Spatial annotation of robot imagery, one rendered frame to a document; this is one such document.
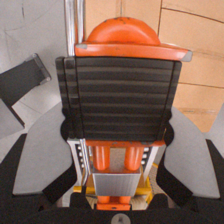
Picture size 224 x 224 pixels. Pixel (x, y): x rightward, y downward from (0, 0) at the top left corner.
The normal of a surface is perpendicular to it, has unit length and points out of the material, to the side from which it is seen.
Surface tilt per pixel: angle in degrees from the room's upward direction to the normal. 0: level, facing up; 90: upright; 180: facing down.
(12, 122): 0
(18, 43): 0
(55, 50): 0
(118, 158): 90
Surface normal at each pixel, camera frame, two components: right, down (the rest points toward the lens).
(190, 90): -0.01, 0.54
